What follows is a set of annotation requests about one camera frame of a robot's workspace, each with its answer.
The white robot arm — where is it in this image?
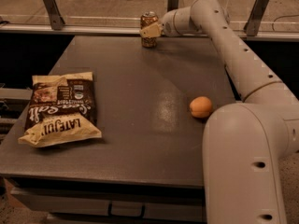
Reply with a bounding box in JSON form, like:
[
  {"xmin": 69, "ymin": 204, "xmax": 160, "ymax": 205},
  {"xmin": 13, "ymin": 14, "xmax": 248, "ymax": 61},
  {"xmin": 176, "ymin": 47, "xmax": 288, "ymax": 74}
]
[{"xmin": 140, "ymin": 0, "xmax": 299, "ymax": 224}]

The left metal railing bracket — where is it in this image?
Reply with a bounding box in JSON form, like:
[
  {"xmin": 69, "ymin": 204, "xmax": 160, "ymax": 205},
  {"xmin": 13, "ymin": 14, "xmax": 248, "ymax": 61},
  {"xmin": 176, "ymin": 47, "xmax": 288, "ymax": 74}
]
[{"xmin": 43, "ymin": 0, "xmax": 65, "ymax": 31}]

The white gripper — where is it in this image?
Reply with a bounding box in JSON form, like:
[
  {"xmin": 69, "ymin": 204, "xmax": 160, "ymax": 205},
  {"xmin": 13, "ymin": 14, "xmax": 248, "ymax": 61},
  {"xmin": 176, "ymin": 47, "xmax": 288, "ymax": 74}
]
[{"xmin": 139, "ymin": 10, "xmax": 177, "ymax": 38}]

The middle metal railing bracket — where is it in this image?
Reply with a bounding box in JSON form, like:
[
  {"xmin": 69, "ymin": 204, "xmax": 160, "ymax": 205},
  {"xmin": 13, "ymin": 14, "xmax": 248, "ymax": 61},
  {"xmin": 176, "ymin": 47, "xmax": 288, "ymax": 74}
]
[{"xmin": 167, "ymin": 0, "xmax": 179, "ymax": 11}]

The orange soda can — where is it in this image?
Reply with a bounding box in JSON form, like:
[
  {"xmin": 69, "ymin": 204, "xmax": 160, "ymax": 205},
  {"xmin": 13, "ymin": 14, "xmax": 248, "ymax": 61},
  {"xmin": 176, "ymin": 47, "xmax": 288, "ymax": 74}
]
[{"xmin": 140, "ymin": 11, "xmax": 158, "ymax": 49}]

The right metal railing bracket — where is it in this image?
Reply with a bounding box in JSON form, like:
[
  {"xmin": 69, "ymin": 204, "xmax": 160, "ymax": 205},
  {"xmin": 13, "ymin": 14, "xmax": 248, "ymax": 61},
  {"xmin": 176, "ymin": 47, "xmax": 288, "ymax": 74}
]
[{"xmin": 244, "ymin": 0, "xmax": 270, "ymax": 36}]

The orange fruit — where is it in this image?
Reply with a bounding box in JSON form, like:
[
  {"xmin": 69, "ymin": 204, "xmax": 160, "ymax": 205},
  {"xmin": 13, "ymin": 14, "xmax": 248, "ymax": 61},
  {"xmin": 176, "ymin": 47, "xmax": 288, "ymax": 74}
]
[{"xmin": 190, "ymin": 96, "xmax": 213, "ymax": 119}]

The grey drawer with handle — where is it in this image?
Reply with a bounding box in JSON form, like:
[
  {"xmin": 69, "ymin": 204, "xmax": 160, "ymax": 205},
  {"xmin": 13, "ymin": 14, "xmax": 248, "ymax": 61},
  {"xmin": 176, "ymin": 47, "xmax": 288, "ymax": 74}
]
[{"xmin": 11, "ymin": 188, "xmax": 206, "ymax": 224}]

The metal railing bracket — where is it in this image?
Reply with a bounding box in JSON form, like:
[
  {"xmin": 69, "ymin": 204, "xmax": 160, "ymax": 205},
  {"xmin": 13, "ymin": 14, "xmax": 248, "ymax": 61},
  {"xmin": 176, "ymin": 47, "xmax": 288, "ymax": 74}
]
[
  {"xmin": 43, "ymin": 0, "xmax": 65, "ymax": 31},
  {"xmin": 244, "ymin": 0, "xmax": 270, "ymax": 36},
  {"xmin": 167, "ymin": 0, "xmax": 179, "ymax": 11}
]

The brown chip bag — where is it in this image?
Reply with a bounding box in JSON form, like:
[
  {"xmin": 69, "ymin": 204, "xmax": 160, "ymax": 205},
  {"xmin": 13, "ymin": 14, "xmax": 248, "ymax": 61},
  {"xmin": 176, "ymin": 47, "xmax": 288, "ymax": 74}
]
[{"xmin": 18, "ymin": 72, "xmax": 102, "ymax": 147}]

